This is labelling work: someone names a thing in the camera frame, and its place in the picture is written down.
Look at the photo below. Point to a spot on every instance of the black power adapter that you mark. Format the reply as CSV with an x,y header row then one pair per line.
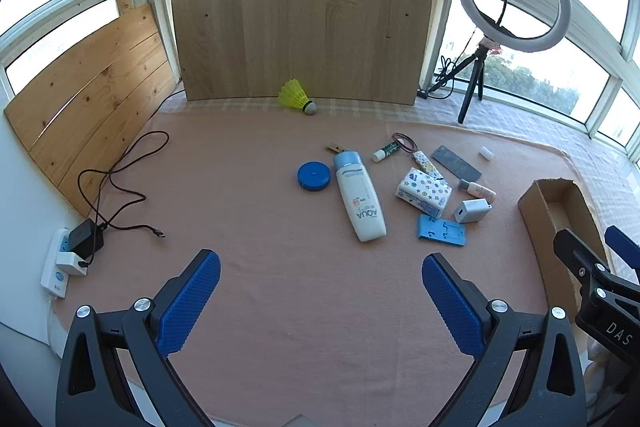
x,y
85,239

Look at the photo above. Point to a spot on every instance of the white sunscreen bottle blue cap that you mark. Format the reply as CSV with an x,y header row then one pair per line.
x,y
360,202

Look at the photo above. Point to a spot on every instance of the patterned silver lighter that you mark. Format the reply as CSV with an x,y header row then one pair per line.
x,y
427,164

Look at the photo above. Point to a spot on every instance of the round blue tape measure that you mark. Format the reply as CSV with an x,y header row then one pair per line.
x,y
312,177

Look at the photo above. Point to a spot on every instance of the white wall charger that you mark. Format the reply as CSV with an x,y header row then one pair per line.
x,y
472,212

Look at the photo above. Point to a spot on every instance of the cardboard box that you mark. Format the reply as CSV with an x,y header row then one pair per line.
x,y
542,227

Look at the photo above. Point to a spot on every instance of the wooden clothespin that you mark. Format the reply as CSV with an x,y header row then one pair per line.
x,y
337,149

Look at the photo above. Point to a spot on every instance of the patterned tissue pack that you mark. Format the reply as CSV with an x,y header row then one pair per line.
x,y
422,192

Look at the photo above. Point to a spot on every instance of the white power strip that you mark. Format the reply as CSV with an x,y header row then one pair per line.
x,y
52,274

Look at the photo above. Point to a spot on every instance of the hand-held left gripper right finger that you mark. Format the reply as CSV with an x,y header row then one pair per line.
x,y
450,302

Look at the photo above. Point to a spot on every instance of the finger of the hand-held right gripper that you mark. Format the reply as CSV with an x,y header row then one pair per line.
x,y
575,252
622,244

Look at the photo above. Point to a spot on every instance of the blue folding phone stand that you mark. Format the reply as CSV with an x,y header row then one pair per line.
x,y
440,232

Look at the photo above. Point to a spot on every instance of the black tripod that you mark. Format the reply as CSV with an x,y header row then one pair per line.
x,y
472,77

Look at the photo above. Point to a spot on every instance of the green glue stick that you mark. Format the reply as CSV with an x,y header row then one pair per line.
x,y
386,152

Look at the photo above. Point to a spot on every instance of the pine plank panel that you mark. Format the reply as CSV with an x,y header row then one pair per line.
x,y
90,107

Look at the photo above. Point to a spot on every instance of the yellow shuttlecock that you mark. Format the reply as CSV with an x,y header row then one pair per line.
x,y
295,96

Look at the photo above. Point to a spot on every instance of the dark grey card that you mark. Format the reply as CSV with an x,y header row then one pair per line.
x,y
455,162

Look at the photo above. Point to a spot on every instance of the black power strip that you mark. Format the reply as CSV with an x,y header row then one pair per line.
x,y
423,93

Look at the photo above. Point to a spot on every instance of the large light wooden board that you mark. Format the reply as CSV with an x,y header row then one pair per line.
x,y
300,7

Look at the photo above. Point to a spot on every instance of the small pink bottle grey cap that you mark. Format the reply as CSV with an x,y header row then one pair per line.
x,y
480,191

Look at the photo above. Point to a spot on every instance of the small white cylinder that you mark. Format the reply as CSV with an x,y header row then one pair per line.
x,y
486,153

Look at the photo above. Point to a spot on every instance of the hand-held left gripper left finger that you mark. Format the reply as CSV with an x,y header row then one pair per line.
x,y
200,302

